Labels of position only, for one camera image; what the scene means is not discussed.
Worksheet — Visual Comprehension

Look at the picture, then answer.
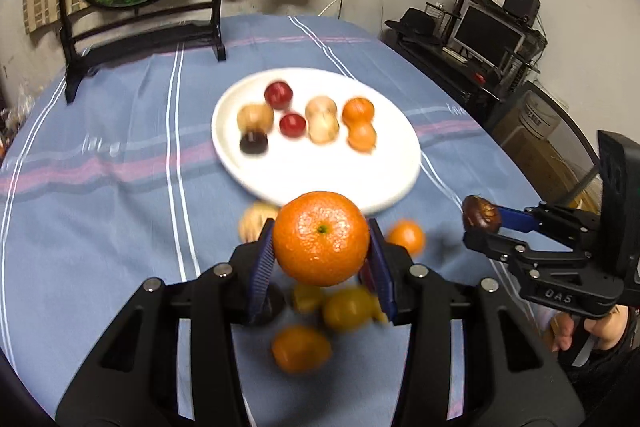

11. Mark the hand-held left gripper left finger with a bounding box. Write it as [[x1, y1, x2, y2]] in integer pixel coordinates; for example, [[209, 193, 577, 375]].
[[55, 218, 277, 427]]

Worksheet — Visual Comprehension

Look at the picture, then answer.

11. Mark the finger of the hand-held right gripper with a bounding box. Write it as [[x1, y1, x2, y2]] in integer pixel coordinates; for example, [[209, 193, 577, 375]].
[[462, 229, 597, 294], [492, 203, 602, 234]]

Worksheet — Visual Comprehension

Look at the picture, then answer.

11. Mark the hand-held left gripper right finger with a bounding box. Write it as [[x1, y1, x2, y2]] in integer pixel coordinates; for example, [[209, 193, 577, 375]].
[[367, 217, 586, 427]]

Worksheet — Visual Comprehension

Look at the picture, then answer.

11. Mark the wrinkled dark passion fruit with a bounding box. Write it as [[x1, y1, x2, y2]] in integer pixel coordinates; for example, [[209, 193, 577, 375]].
[[461, 195, 502, 232]]

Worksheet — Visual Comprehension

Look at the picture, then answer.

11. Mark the large orange mandarin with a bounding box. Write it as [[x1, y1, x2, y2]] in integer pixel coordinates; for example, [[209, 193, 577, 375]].
[[342, 98, 375, 125], [272, 191, 371, 287]]

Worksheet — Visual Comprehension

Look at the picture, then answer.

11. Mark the white round plate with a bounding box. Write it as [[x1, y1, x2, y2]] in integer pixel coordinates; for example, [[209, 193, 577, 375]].
[[211, 67, 422, 215]]

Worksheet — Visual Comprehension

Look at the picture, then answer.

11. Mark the small dark purple plum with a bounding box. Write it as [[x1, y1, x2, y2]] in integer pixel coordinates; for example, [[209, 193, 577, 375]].
[[239, 131, 269, 156]]

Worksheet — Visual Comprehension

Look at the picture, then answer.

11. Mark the small orange mandarin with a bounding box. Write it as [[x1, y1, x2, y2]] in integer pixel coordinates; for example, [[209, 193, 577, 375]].
[[347, 122, 378, 154], [271, 325, 333, 374], [386, 219, 427, 257]]

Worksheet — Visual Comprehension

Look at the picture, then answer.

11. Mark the large beige round fruit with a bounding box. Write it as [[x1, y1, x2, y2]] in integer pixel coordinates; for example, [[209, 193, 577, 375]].
[[307, 114, 342, 144]]

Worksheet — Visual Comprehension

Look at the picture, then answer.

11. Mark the person's right forearm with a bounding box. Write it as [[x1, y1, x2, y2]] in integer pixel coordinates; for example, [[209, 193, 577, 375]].
[[557, 342, 640, 413]]

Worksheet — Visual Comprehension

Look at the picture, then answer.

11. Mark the person's right hand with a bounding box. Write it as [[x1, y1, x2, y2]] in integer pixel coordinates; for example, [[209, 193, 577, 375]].
[[550, 304, 640, 354]]

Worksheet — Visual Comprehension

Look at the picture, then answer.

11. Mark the large red plum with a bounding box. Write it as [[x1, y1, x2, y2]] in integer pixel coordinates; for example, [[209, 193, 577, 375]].
[[357, 257, 376, 293]]

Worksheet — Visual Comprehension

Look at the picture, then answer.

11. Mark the yellow-green citrus fruit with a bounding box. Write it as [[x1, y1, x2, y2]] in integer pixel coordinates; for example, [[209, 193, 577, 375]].
[[321, 285, 388, 333]]

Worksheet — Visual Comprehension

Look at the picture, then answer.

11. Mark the small yellow longan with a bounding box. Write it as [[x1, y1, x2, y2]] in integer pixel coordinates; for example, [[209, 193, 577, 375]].
[[291, 283, 325, 314]]

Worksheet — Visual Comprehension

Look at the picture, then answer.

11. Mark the black mesh office chair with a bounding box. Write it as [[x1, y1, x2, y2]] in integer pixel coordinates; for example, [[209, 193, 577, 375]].
[[482, 79, 603, 212]]

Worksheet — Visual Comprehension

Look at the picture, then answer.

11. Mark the blue plaid tablecloth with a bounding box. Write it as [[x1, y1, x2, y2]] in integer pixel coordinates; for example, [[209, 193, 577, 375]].
[[0, 14, 566, 427]]

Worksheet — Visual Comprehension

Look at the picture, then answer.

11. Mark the black computer desk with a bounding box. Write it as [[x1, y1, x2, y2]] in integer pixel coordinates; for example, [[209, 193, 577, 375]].
[[385, 27, 506, 108]]

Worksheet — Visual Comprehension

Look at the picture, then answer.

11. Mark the computer monitor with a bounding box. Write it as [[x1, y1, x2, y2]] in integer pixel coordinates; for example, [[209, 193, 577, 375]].
[[452, 4, 526, 65]]

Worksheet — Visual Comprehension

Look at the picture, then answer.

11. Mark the black speaker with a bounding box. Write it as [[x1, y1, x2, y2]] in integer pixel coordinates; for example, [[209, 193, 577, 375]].
[[502, 0, 542, 20]]

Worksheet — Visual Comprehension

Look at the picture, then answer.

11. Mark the black hat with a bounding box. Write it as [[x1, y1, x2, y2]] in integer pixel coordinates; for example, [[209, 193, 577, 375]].
[[384, 8, 441, 38]]

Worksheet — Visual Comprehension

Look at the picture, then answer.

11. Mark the clear plastic bag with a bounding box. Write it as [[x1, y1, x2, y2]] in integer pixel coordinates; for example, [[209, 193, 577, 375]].
[[0, 82, 38, 148]]

